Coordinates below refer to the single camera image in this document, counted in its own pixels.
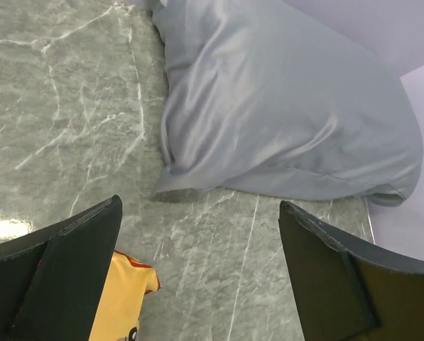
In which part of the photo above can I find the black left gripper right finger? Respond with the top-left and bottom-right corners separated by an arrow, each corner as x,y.
278,201 -> 424,340

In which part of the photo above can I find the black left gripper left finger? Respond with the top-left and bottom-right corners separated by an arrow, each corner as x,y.
0,195 -> 122,340

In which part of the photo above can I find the grey pillowcase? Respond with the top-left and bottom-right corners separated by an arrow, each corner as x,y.
150,1 -> 423,207

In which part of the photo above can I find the yellow cartoon print pillow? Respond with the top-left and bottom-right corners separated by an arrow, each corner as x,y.
89,251 -> 161,341

